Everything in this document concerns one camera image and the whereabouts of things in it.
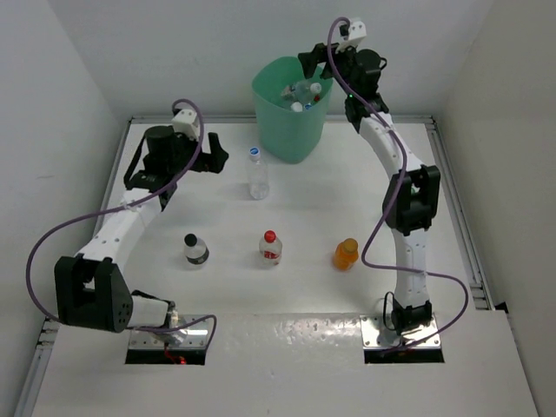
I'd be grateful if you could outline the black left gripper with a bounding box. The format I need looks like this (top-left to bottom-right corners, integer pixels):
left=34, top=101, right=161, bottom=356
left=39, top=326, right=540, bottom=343
left=166, top=126, right=227, bottom=176

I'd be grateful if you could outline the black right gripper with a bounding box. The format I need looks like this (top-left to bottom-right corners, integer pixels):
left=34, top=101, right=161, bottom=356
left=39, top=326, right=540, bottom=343
left=300, top=37, right=358, bottom=97

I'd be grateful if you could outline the clear bottle blue-orange label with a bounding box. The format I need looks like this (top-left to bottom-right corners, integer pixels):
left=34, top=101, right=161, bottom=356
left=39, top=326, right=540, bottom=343
left=281, top=80, right=322, bottom=104

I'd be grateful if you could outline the clear bottle blue label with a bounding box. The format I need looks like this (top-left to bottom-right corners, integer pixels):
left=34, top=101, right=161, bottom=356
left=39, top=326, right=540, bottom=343
left=289, top=102, right=316, bottom=113

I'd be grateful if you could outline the clear bottle blue-white cap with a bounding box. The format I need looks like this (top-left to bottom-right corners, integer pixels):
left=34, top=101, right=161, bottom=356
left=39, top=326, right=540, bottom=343
left=248, top=147, right=269, bottom=200

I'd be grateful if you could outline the clear bottle black cap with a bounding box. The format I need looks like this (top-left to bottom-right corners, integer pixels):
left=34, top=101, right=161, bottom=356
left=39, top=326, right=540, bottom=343
left=184, top=234, right=209, bottom=265

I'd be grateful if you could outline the clear bottle red label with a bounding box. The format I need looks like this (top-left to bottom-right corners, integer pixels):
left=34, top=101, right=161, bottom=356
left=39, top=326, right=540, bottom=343
left=259, top=230, right=282, bottom=266

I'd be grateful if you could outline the orange juice bottle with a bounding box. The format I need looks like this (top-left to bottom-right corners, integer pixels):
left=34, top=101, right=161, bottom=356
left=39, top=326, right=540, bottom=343
left=333, top=238, right=359, bottom=271

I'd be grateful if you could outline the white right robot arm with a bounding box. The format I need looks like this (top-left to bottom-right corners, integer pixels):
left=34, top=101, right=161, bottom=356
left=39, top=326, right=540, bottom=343
left=298, top=43, right=440, bottom=334

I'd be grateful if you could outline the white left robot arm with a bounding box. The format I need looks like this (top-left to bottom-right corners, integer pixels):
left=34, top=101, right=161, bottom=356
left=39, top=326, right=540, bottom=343
left=54, top=125, right=228, bottom=333

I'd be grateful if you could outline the green plastic bin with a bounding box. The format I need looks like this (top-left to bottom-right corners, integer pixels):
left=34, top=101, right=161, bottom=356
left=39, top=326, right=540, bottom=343
left=251, top=56, right=333, bottom=163

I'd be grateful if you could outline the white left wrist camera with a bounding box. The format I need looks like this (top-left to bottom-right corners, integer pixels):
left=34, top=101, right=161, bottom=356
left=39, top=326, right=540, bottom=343
left=171, top=109, right=201, bottom=141

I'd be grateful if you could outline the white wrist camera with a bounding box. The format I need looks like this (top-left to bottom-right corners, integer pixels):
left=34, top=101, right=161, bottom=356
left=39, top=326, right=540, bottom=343
left=336, top=18, right=367, bottom=54
left=171, top=109, right=201, bottom=141

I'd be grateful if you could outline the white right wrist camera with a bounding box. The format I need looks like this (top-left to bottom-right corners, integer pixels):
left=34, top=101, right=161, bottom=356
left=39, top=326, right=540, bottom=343
left=336, top=18, right=367, bottom=54

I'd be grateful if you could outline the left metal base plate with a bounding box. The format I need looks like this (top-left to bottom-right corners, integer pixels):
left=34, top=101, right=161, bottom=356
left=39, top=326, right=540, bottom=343
left=128, top=313, right=211, bottom=350

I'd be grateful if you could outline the metal base plate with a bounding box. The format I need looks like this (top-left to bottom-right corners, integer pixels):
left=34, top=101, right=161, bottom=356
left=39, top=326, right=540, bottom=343
left=360, top=315, right=441, bottom=352
left=128, top=313, right=211, bottom=350

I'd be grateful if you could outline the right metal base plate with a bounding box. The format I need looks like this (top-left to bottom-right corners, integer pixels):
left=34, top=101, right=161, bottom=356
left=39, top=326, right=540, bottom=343
left=360, top=315, right=441, bottom=352

